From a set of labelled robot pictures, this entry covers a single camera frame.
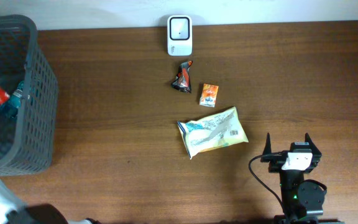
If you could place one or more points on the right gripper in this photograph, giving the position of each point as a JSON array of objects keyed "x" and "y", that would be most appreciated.
[{"x": 275, "y": 157}]

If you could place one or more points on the yellow white snack bag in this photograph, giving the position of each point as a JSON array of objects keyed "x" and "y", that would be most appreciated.
[{"x": 212, "y": 132}]

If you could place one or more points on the orange tissue pack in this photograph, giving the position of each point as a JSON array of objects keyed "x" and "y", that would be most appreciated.
[{"x": 208, "y": 95}]

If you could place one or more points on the black red snack wrapper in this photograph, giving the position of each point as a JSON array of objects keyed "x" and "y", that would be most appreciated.
[{"x": 182, "y": 81}]

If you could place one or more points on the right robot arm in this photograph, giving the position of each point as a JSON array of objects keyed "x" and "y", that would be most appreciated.
[{"x": 301, "y": 199}]

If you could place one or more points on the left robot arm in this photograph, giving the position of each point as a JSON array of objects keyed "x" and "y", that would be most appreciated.
[{"x": 14, "y": 211}]

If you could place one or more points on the white barcode scanner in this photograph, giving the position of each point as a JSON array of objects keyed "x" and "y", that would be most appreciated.
[{"x": 179, "y": 35}]

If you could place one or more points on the blue mouthwash bottle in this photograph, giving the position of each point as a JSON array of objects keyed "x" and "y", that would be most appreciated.
[{"x": 11, "y": 107}]

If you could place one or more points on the grey plastic basket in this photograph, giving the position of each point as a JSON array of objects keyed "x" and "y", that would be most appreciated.
[{"x": 26, "y": 143}]

